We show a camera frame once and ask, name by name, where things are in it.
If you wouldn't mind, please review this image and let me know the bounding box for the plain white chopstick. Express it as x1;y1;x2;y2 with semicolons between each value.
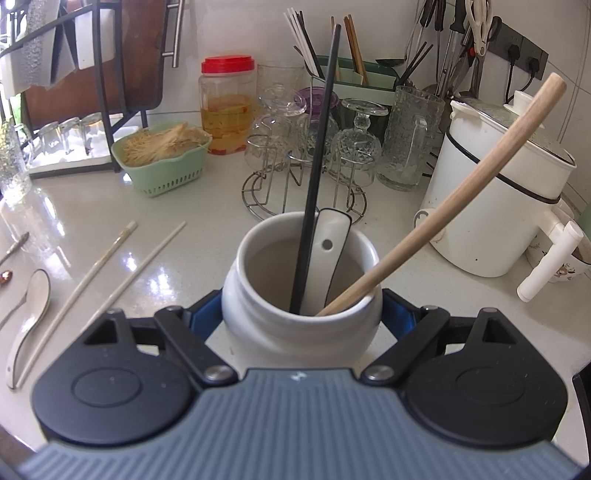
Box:
80;221;186;332

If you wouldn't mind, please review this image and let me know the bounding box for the white Starbucks mug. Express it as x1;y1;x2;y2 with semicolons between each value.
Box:
221;209;383;370

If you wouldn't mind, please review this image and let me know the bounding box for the white chopstick with beige pattern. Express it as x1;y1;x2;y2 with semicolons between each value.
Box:
13;220;139;391

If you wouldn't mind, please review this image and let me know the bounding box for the wooden utensil handle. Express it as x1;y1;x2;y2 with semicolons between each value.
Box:
318;73;566;316

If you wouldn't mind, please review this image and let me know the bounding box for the black chopstick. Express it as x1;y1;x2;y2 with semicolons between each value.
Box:
290;23;342;314

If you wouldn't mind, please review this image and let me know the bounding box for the white ceramic spoon on counter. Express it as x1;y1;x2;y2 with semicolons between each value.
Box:
6;269;51;390

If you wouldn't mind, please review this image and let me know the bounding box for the white electric cooker pot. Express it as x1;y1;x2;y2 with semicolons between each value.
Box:
414;94;583;302

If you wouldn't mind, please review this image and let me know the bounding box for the white ceramic spoon in mug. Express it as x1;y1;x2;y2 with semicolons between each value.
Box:
300;208;352;316

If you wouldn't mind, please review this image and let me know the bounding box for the copper metal spoon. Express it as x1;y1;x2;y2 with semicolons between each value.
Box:
0;270;13;286

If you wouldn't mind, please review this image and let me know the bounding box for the green plastic basket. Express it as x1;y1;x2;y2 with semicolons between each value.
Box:
111;122;212;197

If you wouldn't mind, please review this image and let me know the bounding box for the bundle of dried noodles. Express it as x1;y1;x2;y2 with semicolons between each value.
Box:
123;123;211;167

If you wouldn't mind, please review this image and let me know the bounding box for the black metal dish rack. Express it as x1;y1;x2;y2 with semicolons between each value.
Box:
1;1;169;179

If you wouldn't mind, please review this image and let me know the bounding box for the textured glass pitcher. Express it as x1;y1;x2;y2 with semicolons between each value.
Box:
376;86;445;191

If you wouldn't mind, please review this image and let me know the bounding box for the brown wooden cutting board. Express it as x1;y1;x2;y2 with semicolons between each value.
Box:
24;1;167;129

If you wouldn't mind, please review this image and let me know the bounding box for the red-lidded jar with oil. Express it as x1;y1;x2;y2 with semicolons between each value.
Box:
198;55;256;155

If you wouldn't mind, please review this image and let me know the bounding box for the green utensil holder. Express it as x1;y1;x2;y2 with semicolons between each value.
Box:
281;6;408;107

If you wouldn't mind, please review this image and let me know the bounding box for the metal wire cup rack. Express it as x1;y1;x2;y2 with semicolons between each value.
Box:
242;83;388;223

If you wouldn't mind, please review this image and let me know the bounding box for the black wall power socket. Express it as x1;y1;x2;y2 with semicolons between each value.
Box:
487;16;548;80

